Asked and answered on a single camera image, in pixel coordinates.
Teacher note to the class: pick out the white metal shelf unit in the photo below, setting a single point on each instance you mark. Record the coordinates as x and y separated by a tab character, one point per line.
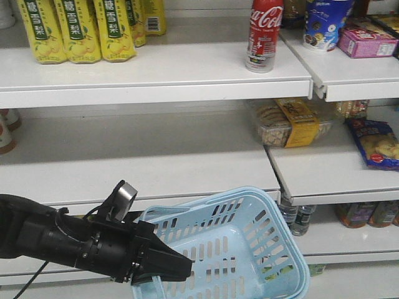
173	123

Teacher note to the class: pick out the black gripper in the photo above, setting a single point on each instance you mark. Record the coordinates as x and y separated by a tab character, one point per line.
119	251

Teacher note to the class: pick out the yellow pear drink carton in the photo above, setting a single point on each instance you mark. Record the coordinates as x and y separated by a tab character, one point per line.
79	31
116	43
43	31

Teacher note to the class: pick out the red coca-cola can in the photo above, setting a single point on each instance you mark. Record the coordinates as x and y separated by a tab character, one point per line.
265	21

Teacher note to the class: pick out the light blue plastic basket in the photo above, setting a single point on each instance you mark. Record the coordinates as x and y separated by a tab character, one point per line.
239	244

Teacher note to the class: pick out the pink snack box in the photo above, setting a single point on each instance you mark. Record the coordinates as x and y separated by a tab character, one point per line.
360	43

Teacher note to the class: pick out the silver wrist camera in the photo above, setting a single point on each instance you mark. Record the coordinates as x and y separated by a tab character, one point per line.
120	201

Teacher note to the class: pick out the cookie tray yellow band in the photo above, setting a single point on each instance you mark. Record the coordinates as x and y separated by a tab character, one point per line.
290	122

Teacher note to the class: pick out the blue white snack cup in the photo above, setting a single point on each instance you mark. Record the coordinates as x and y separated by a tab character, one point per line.
323	23

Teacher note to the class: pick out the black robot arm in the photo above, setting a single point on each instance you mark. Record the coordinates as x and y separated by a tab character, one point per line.
42	232

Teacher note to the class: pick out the blue snack bag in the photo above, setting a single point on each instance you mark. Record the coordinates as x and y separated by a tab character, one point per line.
376	143

